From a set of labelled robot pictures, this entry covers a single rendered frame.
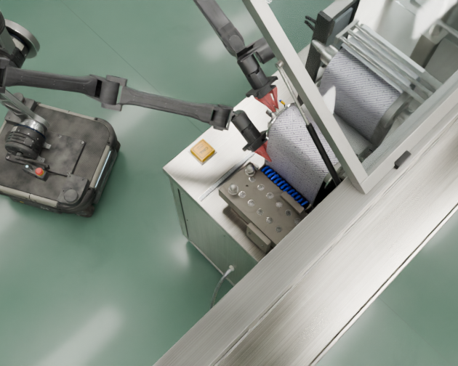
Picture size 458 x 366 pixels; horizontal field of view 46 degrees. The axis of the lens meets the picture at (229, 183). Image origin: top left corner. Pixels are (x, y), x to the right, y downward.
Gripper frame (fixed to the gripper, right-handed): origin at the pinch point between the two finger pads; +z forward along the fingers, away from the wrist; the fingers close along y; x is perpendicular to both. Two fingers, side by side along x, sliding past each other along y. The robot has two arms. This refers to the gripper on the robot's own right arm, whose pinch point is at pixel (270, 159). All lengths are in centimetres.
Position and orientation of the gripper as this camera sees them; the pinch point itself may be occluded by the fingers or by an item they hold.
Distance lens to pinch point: 190.7
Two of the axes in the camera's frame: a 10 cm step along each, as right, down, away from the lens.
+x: 3.5, -0.1, -9.4
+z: 6.1, 7.6, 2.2
